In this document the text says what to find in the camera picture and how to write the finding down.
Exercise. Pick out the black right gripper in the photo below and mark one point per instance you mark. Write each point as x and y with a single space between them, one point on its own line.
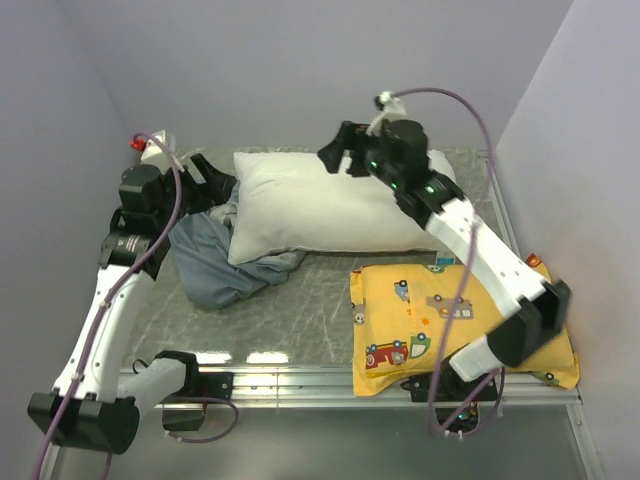
332 154

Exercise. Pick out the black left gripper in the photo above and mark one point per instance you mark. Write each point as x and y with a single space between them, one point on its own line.
213 191

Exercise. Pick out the blue patterned pillowcase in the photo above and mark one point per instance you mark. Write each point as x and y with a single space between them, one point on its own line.
200 244

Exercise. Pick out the white pillow insert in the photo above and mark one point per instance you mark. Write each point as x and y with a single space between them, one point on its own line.
288 201

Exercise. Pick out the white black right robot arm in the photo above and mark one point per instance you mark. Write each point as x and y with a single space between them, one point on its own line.
533 308

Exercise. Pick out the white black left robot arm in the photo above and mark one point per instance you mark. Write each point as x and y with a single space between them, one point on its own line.
90 407

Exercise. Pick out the yellow cartoon vehicle pillow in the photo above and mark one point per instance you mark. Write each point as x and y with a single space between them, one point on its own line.
399 314

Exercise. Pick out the black left controller box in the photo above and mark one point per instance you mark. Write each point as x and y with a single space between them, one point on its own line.
183 420

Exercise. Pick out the black controller box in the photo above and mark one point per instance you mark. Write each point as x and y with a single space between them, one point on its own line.
465 421
183 420

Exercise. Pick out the black right controller box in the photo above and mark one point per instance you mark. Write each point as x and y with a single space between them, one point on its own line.
465 421

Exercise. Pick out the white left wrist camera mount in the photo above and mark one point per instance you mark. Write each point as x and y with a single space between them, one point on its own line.
151 152

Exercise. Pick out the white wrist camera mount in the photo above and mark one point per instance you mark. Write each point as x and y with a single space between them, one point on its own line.
151 152
390 109

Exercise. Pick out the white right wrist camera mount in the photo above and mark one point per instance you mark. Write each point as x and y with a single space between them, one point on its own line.
390 109

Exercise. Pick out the aluminium table edge rail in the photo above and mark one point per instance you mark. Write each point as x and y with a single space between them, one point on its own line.
500 209

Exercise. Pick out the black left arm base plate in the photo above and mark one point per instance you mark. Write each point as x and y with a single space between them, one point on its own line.
217 385

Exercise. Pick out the aluminium front mounting rail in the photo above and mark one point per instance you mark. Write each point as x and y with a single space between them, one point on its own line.
286 386

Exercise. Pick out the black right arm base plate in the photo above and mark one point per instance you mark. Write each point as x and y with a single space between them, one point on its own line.
450 388

